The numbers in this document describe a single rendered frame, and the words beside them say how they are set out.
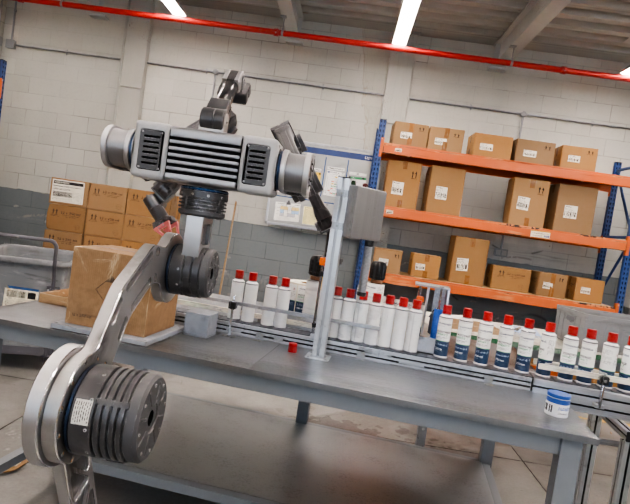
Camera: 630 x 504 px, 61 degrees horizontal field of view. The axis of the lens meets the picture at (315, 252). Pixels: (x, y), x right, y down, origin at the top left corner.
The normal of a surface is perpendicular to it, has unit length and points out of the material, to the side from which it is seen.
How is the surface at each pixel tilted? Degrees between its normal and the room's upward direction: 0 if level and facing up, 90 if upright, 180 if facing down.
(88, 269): 90
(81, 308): 90
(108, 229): 91
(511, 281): 90
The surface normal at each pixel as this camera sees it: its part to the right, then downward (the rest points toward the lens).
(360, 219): 0.69, 0.14
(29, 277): 0.26, 0.15
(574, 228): -0.05, 0.07
